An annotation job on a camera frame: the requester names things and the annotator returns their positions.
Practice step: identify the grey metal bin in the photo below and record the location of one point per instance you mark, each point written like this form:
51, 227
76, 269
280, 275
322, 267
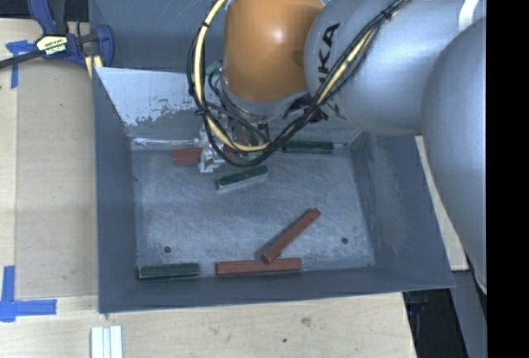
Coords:
248, 220

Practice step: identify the dark green flat block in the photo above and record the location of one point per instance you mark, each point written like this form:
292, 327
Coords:
308, 147
241, 177
168, 270

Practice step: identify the pale wood flat board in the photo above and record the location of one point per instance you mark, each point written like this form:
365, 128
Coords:
55, 182

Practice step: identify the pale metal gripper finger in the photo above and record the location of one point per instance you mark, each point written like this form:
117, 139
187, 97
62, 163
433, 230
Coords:
211, 164
206, 140

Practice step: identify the red-brown block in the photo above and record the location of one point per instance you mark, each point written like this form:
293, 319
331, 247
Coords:
248, 268
291, 235
187, 156

